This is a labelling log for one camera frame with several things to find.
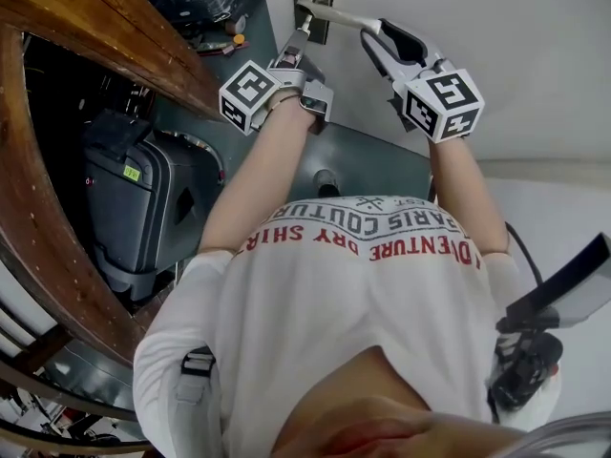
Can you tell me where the white printed t-shirt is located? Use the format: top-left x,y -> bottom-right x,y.
133,193 -> 564,458

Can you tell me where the person's chin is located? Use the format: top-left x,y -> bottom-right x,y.
274,393 -> 526,458

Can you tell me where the translucent headset edge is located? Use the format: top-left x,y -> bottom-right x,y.
529,410 -> 611,458

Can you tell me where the thin wrist bracelet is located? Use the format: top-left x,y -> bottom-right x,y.
266,92 -> 300,113

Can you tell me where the black cable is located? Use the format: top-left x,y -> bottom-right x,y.
504,221 -> 545,285

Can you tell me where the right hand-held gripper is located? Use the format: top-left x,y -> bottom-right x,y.
360,17 -> 486,143

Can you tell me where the black and white clutter pile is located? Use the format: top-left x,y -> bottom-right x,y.
0,388 -> 120,448

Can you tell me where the person's grey shoe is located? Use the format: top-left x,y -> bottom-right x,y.
312,168 -> 341,198

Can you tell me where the thin wooden baluster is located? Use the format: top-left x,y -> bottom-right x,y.
0,345 -> 139,424
0,417 -> 154,453

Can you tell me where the white door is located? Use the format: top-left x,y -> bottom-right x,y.
257,0 -> 611,166

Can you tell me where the dark grey suitcase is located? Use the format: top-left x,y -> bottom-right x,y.
80,108 -> 225,302

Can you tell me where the black monitor screen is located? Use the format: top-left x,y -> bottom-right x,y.
505,234 -> 611,331

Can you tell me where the grey shoulder strap with buckle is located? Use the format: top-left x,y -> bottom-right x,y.
174,345 -> 216,405

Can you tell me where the black clamp mount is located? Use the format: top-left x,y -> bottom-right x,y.
486,322 -> 564,412

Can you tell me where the thick wooden stair post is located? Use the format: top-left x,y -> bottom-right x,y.
0,24 -> 144,369

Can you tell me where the person's left forearm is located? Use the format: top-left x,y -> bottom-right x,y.
198,95 -> 316,257

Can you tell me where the metal door handle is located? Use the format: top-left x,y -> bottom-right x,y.
291,0 -> 383,46

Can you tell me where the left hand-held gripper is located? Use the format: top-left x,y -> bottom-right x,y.
219,29 -> 335,136

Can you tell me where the person's right forearm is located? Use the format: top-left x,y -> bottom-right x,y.
427,135 -> 512,257

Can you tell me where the wooden stair stringer beam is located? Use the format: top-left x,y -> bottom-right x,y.
0,0 -> 225,123

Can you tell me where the flat red packet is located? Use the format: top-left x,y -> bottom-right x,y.
198,40 -> 238,58

